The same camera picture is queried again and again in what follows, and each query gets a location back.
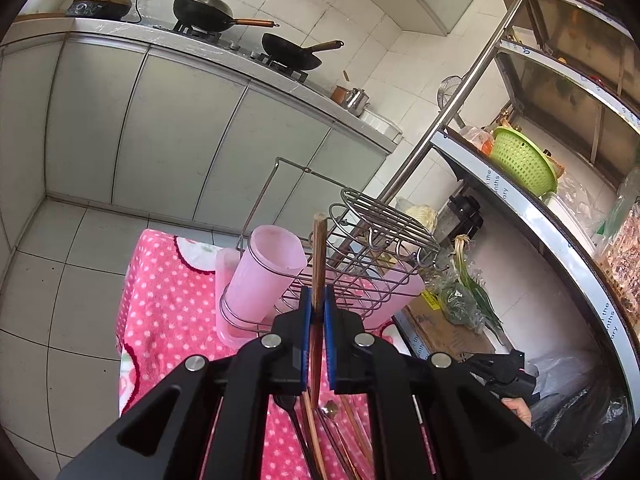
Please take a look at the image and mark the black blender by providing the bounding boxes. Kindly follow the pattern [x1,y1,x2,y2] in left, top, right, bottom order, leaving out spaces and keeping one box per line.
[447,194,484,242]

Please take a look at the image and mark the person right hand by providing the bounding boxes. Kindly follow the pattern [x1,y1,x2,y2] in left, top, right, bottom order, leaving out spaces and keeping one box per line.
[501,398,533,427]

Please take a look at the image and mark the bagged green vegetables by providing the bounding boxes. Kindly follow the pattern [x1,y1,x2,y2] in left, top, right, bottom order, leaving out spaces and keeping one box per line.
[430,273,485,333]

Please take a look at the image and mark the wire mesh strainer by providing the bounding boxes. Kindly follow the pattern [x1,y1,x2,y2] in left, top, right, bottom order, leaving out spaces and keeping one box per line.
[436,75,465,129]

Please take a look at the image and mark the metal shelf rack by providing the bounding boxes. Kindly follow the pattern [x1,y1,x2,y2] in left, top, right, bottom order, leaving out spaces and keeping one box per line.
[393,0,639,400]

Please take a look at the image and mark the napa cabbage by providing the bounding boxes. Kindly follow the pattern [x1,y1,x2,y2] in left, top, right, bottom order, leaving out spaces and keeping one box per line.
[406,205,438,233]

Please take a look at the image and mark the pink right plastic cup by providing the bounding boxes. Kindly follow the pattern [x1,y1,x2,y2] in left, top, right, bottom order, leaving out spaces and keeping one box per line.
[363,262,425,330]

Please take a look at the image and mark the black ladle spoon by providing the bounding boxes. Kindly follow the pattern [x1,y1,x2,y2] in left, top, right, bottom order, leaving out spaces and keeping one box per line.
[273,396,322,480]

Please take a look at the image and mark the wire utensil rack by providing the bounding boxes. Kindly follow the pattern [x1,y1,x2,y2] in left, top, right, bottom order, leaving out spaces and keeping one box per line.
[235,167,440,320]

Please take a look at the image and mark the gold metal spoon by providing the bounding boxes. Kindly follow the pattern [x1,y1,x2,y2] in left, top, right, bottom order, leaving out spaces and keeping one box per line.
[320,401,360,480]

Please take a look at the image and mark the black wok with lid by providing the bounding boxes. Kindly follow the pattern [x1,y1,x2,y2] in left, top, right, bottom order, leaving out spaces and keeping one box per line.
[172,0,279,34]

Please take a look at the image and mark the steel kettle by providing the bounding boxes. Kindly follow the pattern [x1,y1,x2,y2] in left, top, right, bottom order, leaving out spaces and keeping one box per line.
[342,88,370,117]

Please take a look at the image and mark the cardboard box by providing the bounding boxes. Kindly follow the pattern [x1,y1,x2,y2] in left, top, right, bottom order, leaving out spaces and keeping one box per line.
[401,296,495,361]

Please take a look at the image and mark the pink polka dot towel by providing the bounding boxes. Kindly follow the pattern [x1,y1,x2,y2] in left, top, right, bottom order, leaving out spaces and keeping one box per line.
[115,228,375,479]

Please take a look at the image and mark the brown wooden chopstick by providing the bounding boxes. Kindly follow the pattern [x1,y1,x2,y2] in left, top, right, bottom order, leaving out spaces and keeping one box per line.
[302,391,329,480]
[308,214,328,408]

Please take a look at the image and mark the black induction pot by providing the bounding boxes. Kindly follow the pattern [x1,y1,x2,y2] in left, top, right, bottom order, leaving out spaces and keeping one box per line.
[65,0,132,21]

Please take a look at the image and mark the green plastic colander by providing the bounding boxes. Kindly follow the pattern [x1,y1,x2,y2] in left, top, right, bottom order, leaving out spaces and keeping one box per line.
[490,126,558,197]

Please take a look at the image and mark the dark chopstick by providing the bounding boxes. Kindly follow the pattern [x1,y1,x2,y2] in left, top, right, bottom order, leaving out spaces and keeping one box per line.
[340,396,374,467]

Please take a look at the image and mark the green onions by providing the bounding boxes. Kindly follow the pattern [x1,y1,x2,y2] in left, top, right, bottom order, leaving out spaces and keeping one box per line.
[454,234,502,335]

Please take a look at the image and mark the black frying pan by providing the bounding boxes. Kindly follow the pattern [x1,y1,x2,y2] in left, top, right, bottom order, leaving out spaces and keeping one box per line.
[262,32,344,72]

